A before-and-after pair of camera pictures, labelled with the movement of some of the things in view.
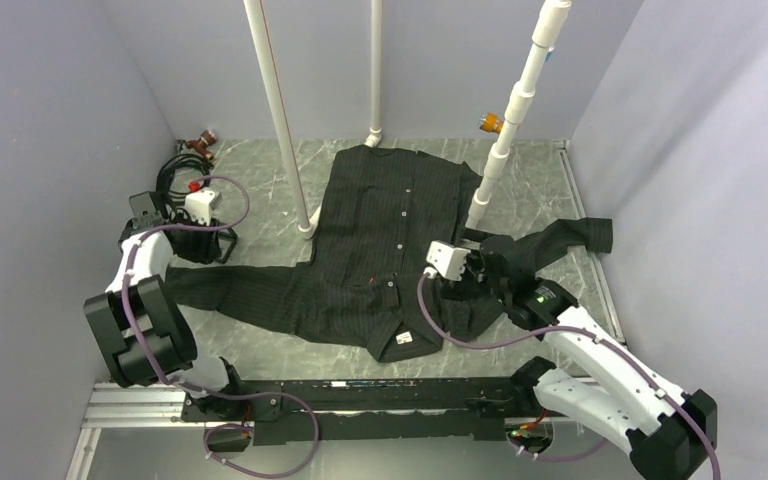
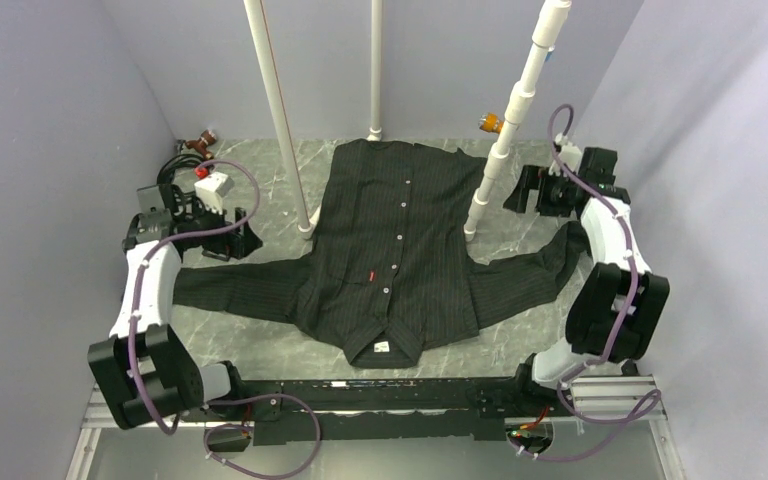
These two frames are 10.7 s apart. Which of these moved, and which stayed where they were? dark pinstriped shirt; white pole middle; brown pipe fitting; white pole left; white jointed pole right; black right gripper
Moved: black right gripper; dark pinstriped shirt
Stayed: white jointed pole right; white pole left; white pole middle; brown pipe fitting
